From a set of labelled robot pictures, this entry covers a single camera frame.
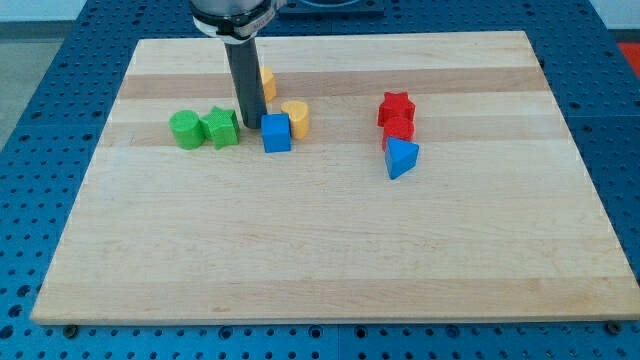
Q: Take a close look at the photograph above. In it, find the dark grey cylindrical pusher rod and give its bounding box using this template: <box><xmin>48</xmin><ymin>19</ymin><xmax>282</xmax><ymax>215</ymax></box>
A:
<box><xmin>225</xmin><ymin>38</ymin><xmax>267</xmax><ymax>129</ymax></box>

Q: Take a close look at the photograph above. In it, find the yellow hexagon block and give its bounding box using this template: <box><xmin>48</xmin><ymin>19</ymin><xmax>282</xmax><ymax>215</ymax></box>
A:
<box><xmin>260</xmin><ymin>66</ymin><xmax>277</xmax><ymax>103</ymax></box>

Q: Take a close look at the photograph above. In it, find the yellow heart block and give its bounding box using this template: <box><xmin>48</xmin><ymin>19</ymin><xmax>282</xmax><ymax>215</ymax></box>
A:
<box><xmin>281</xmin><ymin>100</ymin><xmax>310</xmax><ymax>140</ymax></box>

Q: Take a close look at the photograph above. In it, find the green star block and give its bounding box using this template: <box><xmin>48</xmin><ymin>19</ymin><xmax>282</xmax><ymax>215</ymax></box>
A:
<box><xmin>200</xmin><ymin>107</ymin><xmax>240</xmax><ymax>149</ymax></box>

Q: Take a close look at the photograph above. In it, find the blue cube block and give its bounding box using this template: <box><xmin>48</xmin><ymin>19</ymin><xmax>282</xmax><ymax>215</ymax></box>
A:
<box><xmin>261</xmin><ymin>113</ymin><xmax>291</xmax><ymax>153</ymax></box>

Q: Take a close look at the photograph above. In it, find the green cylinder block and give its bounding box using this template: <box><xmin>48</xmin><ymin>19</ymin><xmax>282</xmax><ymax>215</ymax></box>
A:
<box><xmin>169</xmin><ymin>110</ymin><xmax>205</xmax><ymax>150</ymax></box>

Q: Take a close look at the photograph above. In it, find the red star block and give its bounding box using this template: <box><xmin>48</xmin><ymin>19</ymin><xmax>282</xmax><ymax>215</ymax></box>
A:
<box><xmin>377</xmin><ymin>92</ymin><xmax>416</xmax><ymax>127</ymax></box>

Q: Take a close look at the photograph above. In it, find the red cylinder block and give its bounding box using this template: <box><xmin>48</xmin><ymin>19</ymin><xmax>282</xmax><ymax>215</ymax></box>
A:
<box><xmin>382</xmin><ymin>116</ymin><xmax>415</xmax><ymax>151</ymax></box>

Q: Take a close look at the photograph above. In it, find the blue triangle block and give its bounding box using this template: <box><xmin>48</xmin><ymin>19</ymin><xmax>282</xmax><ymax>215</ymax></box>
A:
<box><xmin>385</xmin><ymin>137</ymin><xmax>420</xmax><ymax>180</ymax></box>

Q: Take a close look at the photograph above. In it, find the light wooden board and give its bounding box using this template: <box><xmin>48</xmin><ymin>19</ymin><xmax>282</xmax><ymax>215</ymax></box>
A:
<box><xmin>31</xmin><ymin>31</ymin><xmax>639</xmax><ymax>325</ymax></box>

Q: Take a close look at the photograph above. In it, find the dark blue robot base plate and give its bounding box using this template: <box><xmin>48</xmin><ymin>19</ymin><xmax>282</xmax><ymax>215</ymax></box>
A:
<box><xmin>278</xmin><ymin>0</ymin><xmax>386</xmax><ymax>18</ymax></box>

